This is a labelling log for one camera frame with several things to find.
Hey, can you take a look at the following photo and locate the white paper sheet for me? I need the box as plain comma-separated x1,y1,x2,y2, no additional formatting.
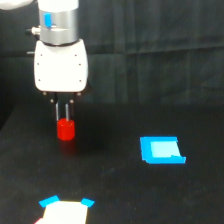
43,201,88,224

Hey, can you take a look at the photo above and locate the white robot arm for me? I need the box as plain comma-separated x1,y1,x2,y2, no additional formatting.
0,0,88,120

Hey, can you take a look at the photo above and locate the red hexagonal block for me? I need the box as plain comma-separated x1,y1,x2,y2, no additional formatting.
57,118,75,141

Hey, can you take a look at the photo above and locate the blue tape strip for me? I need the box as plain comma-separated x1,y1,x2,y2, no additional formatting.
81,198,94,207
39,195,60,208

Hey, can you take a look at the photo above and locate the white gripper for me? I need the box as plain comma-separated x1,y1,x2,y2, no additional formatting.
34,39,88,121

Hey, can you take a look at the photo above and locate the blue tape strip left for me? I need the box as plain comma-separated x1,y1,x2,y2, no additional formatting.
39,195,60,208

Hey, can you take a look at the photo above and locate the blue tape strip right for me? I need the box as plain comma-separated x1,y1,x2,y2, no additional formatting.
81,198,94,207

